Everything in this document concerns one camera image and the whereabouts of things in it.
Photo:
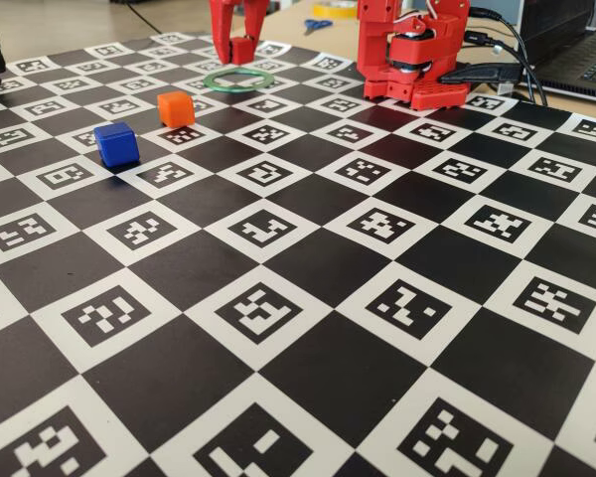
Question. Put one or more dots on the black white marker board mat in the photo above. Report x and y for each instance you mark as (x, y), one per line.
(298, 278)

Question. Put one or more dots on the flat black power connector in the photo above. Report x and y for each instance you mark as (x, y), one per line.
(482, 73)

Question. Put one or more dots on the black laptop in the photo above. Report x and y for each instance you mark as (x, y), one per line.
(566, 45)

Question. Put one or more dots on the yellow tape roll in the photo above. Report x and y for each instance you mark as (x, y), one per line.
(334, 8)

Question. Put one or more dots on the orange cube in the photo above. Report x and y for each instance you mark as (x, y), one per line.
(176, 109)

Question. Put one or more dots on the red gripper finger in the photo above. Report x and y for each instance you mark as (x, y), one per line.
(221, 25)
(255, 15)

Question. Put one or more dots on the red cube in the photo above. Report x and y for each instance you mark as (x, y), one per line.
(243, 50)

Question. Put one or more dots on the blue cube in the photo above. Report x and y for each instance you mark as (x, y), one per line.
(116, 145)

